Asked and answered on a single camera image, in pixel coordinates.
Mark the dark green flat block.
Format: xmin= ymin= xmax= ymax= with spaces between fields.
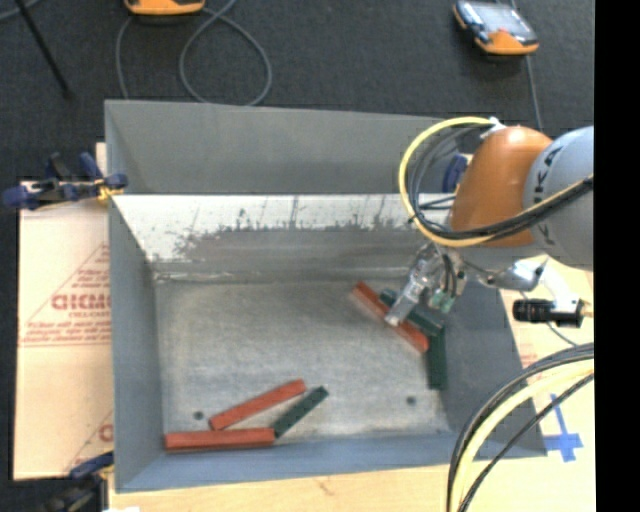
xmin=378 ymin=288 xmax=446 ymax=337
xmin=424 ymin=327 xmax=449 ymax=392
xmin=272 ymin=385 xmax=331 ymax=439

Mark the black cylinder on white bracket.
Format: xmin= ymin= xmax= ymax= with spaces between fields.
xmin=500 ymin=258 xmax=587 ymax=330

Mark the red-brown flat block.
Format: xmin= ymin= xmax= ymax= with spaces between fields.
xmin=163 ymin=426 xmax=277 ymax=454
xmin=207 ymin=378 xmax=308 ymax=432
xmin=351 ymin=281 xmax=432 ymax=356

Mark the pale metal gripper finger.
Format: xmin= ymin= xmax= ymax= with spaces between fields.
xmin=383 ymin=291 xmax=408 ymax=326
xmin=394 ymin=296 xmax=420 ymax=329

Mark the grey metal bin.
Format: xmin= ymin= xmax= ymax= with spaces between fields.
xmin=103 ymin=99 xmax=549 ymax=494

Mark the brown cardboard board, red print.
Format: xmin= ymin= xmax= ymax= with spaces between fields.
xmin=11 ymin=141 xmax=117 ymax=482

